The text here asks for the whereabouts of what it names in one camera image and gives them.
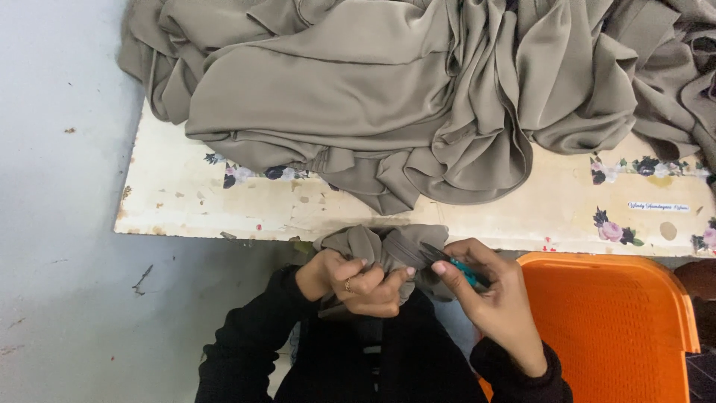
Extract dark brown object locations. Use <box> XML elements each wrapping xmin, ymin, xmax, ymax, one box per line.
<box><xmin>673</xmin><ymin>259</ymin><xmax>716</xmax><ymax>349</ymax></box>

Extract orange plastic chair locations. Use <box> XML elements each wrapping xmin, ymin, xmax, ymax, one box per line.
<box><xmin>477</xmin><ymin>251</ymin><xmax>701</xmax><ymax>403</ymax></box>

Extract person's black clothing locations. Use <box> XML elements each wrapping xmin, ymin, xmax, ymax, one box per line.
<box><xmin>273</xmin><ymin>288</ymin><xmax>489</xmax><ymax>403</ymax></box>

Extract person's left hand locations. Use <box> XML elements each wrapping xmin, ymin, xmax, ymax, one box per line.
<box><xmin>295</xmin><ymin>248</ymin><xmax>418</xmax><ymax>319</ymax></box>

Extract taupe fabric garment piece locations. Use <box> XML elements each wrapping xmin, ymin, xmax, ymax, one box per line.
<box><xmin>312</xmin><ymin>224</ymin><xmax>458</xmax><ymax>320</ymax></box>

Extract person's right hand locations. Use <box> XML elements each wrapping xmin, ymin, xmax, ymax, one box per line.
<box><xmin>431</xmin><ymin>237</ymin><xmax>548</xmax><ymax>377</ymax></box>

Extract teal thread snips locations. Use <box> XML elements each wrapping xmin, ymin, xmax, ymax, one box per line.
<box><xmin>418</xmin><ymin>241</ymin><xmax>491</xmax><ymax>289</ymax></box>

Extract dark checked cloth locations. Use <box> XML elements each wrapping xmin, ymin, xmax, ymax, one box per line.
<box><xmin>685</xmin><ymin>344</ymin><xmax>716</xmax><ymax>403</ymax></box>

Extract heap of taupe satin fabric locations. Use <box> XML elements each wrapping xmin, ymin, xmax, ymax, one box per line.
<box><xmin>116</xmin><ymin>0</ymin><xmax>716</xmax><ymax>217</ymax></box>

